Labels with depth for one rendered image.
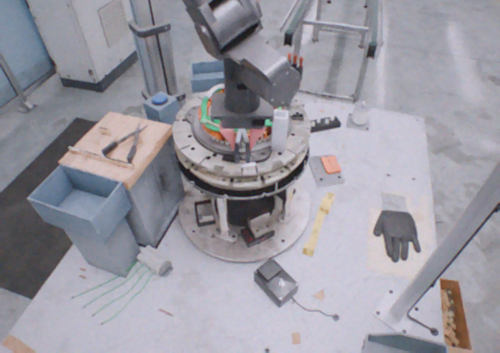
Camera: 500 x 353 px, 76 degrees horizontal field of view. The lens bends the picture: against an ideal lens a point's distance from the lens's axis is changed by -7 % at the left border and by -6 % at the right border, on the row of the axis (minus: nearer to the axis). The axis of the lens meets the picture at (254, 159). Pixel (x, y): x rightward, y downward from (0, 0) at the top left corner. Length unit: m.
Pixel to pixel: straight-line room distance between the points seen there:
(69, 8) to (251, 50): 2.49
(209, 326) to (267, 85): 0.60
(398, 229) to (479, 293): 1.08
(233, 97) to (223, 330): 0.54
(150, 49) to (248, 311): 0.80
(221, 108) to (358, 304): 0.58
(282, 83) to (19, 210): 2.13
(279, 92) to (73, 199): 0.59
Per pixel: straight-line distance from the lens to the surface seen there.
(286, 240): 0.93
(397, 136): 1.35
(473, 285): 2.06
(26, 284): 2.07
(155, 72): 1.16
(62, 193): 0.88
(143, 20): 1.10
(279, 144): 0.71
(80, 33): 2.96
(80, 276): 1.01
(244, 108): 0.54
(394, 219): 1.04
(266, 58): 0.45
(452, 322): 1.76
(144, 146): 0.82
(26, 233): 2.27
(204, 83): 1.03
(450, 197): 2.37
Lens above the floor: 1.59
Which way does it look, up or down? 45 degrees down
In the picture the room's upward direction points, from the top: straight up
